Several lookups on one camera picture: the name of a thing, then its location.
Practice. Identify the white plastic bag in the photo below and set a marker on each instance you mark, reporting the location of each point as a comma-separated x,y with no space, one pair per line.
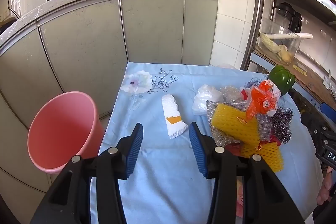
207,98

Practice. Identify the metal shelf rack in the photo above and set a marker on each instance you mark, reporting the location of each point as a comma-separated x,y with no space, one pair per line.
258,3

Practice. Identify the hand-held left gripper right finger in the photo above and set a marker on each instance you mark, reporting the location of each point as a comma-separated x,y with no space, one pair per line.
197,150

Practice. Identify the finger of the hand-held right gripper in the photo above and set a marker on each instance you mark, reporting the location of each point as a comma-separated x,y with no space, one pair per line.
312,127
328,111

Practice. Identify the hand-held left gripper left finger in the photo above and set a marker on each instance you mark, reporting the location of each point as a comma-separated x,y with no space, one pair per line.
135,150

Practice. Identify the white radish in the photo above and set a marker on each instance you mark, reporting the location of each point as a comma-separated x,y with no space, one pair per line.
302,35

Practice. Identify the steel wool scourer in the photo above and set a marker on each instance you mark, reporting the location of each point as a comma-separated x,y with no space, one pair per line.
282,124

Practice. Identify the clear plastic container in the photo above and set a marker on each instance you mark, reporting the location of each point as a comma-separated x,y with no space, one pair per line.
273,28

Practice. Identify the pink patterned cloth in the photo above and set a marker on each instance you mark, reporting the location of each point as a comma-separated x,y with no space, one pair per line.
240,195

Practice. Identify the green bell pepper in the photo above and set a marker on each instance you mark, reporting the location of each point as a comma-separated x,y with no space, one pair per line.
281,79

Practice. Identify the silver mesh scouring cloth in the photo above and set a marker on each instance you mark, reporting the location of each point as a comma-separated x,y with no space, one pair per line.
212,109

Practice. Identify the pink plastic bucket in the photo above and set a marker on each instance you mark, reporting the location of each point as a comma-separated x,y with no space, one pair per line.
60,129

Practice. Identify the blue floral tablecloth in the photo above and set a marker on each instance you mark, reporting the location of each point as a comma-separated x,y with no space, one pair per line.
162,182

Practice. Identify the pale green vegetable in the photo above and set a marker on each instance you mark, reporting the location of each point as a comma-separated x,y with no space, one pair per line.
267,43

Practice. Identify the orange plastic bag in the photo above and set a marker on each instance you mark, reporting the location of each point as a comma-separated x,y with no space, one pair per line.
260,100

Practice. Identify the brown ginger root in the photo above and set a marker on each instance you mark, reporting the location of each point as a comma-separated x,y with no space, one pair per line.
286,54

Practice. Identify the white foam net sleeve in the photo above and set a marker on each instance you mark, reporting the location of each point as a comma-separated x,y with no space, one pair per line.
172,108

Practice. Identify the person's right hand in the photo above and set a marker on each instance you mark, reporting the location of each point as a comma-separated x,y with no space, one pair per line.
325,187

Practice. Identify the grey kitchen cabinet with counter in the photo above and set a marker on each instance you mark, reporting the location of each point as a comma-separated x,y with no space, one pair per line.
78,43

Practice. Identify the yellow foam net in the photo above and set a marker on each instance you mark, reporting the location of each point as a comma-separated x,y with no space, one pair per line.
270,157
231,124

